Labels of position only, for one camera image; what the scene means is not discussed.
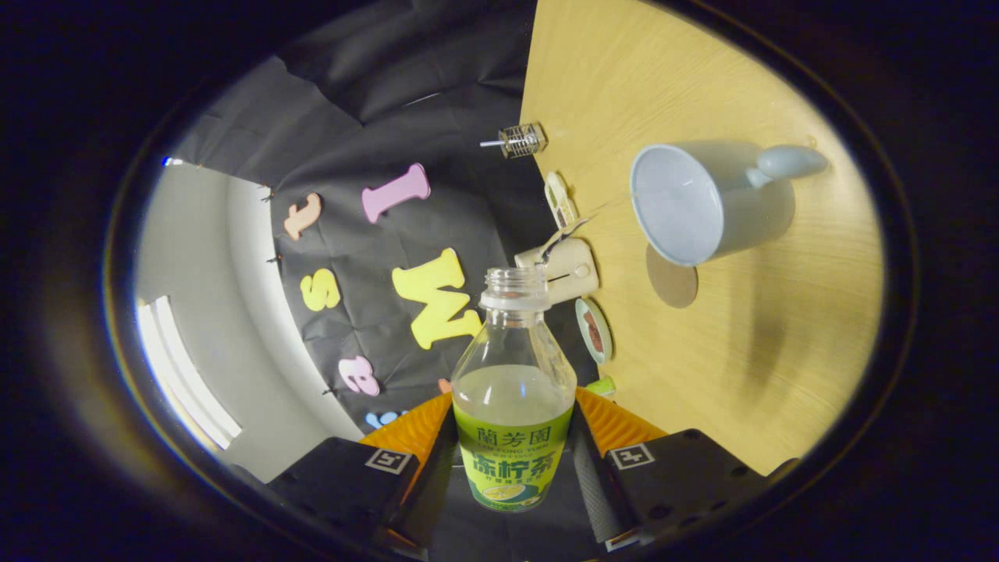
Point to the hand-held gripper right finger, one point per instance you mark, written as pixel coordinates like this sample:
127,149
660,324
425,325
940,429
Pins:
687,484

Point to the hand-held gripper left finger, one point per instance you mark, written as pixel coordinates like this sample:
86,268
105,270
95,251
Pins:
343,488

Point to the green label juice bottle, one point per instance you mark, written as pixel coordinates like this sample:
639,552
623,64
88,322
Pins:
511,468

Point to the brown round coaster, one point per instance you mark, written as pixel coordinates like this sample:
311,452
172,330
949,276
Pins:
676,290

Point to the light blue cup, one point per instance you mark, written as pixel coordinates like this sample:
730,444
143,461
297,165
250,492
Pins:
726,211

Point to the white and green bottle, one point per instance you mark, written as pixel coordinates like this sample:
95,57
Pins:
602,386

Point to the pale green plate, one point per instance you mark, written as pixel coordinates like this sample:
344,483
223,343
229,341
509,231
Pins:
606,343

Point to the wooden table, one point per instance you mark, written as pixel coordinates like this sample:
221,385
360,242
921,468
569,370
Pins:
780,351

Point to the brown cookie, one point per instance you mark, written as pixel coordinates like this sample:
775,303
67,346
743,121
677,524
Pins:
595,343
592,321

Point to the large ceiling light panel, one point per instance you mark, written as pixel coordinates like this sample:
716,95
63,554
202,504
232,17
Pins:
191,382

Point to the cream toaster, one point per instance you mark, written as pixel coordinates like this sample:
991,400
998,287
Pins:
574,273

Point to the small white tray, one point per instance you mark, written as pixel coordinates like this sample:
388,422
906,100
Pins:
559,199

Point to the black backdrop cloth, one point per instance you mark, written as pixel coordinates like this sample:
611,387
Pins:
351,140

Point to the clear drinking glass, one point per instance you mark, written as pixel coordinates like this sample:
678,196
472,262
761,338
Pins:
524,140

